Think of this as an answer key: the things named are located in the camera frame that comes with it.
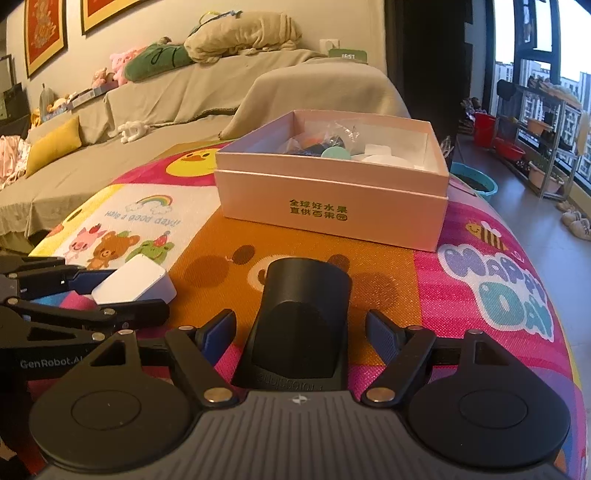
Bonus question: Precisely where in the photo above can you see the metal shelf rack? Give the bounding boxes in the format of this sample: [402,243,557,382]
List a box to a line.
[496,82,585,202]

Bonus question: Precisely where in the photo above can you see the white power adapter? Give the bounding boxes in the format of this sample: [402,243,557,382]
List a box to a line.
[91,255,177,306]

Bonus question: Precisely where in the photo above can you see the pink plant pot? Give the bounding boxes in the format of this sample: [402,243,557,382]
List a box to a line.
[528,161,565,193]

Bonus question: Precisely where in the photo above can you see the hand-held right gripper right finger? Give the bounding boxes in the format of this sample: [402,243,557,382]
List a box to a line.
[361,310,509,407]

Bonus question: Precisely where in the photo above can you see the yellow cushion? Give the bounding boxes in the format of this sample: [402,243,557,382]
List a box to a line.
[25,115,82,179]

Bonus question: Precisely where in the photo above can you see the pink plush toy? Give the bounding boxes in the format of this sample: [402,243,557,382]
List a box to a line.
[109,48,140,86]

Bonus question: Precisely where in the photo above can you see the beige bundled blanket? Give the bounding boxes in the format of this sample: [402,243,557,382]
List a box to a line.
[183,11,305,65]

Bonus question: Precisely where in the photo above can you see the red framed picture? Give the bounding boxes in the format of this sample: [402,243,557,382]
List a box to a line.
[23,0,68,79]
[80,0,163,34]

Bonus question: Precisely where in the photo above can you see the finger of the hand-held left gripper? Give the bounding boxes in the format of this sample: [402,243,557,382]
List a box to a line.
[0,256,118,297]
[4,298,171,342]

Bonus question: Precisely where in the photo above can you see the green digital clock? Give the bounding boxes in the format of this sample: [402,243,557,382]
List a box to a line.
[328,47,369,61]

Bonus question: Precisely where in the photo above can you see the dark curtain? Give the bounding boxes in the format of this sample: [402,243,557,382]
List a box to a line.
[384,0,496,134]

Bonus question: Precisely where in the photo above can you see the blue plastic basin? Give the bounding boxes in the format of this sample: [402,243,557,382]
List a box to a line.
[448,161,500,199]

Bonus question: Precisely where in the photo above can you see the black plastic nozzle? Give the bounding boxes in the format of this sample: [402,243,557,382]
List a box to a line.
[230,258,350,391]

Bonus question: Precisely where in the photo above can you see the white battery charger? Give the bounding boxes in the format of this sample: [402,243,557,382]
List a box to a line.
[353,143,415,168]

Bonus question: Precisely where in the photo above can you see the pink cardboard box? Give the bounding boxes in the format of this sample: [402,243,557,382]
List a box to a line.
[214,109,450,253]

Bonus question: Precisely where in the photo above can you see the clear plastic bag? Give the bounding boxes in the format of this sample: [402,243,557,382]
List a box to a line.
[318,120,366,149]

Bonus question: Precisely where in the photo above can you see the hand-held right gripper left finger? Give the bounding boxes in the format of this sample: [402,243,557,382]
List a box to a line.
[88,309,237,408]

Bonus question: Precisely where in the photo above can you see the green plush pillow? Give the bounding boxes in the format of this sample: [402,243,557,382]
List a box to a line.
[124,42,195,83]

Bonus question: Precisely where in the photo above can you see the red plastic basin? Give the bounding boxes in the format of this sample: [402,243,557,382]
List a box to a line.
[493,137,526,162]

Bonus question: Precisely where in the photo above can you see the white plush toy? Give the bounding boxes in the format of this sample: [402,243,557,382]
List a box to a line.
[117,119,151,143]

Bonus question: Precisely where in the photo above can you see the pink cloth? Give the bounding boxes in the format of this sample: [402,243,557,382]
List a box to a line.
[0,135,31,190]

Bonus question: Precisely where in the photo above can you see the beige slippers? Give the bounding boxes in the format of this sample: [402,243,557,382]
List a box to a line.
[556,202,591,241]

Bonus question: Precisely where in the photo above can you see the red plastic bucket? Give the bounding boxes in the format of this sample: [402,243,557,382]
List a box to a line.
[474,113,498,148]

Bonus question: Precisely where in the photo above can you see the colourful cartoon play mat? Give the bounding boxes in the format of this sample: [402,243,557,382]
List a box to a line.
[25,141,583,480]

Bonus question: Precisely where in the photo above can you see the sofa with beige cover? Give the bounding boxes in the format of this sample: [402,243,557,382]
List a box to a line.
[0,46,411,253]

